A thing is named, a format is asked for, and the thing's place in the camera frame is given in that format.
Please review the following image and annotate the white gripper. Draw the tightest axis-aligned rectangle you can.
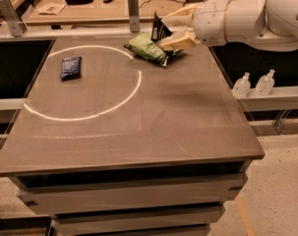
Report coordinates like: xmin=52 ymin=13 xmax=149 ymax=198
xmin=157 ymin=0 xmax=228 ymax=51

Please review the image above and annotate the black rxbar chocolate bar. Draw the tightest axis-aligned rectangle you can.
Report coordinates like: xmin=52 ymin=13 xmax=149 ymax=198
xmin=150 ymin=15 xmax=172 ymax=42

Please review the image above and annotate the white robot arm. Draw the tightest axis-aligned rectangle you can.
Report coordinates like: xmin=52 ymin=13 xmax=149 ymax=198
xmin=157 ymin=0 xmax=298 ymax=52

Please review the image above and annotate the green jalapeno chip bag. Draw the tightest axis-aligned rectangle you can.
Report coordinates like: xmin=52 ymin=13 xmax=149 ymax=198
xmin=124 ymin=32 xmax=180 ymax=67

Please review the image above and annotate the small black remote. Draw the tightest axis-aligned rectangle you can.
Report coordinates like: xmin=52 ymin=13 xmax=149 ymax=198
xmin=103 ymin=0 xmax=113 ymax=4

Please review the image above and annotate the clear bottle left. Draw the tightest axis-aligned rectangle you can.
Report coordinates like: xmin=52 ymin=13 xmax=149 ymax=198
xmin=232 ymin=72 xmax=251 ymax=98

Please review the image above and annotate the clear bottle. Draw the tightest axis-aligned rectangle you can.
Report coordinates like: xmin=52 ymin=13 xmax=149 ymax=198
xmin=255 ymin=70 xmax=274 ymax=95
xmin=232 ymin=72 xmax=251 ymax=98

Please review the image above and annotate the clear bottle right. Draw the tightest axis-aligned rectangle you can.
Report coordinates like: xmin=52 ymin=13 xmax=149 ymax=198
xmin=255 ymin=70 xmax=274 ymax=95

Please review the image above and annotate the black object on desk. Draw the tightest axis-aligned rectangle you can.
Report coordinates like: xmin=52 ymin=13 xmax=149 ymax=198
xmin=65 ymin=0 xmax=93 ymax=5

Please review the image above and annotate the dark blue snack packet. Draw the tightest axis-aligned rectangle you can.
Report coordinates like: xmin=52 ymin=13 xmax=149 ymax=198
xmin=60 ymin=56 xmax=82 ymax=81

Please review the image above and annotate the white paper sheet left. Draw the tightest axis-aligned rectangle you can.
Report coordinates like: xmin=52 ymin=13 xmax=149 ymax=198
xmin=36 ymin=3 xmax=65 ymax=15

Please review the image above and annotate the grey table drawer base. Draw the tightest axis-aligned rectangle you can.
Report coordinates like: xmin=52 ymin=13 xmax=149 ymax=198
xmin=14 ymin=161 xmax=247 ymax=236

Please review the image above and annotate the middle metal bracket post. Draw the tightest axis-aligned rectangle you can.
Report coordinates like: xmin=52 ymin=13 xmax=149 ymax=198
xmin=128 ymin=0 xmax=140 ymax=32

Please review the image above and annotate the metal bracket post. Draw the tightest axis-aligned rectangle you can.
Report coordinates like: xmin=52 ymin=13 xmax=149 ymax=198
xmin=128 ymin=0 xmax=140 ymax=32
xmin=0 ymin=0 xmax=27 ymax=37

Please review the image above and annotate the left metal bracket post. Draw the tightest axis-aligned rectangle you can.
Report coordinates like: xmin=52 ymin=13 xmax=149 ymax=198
xmin=0 ymin=0 xmax=27 ymax=37

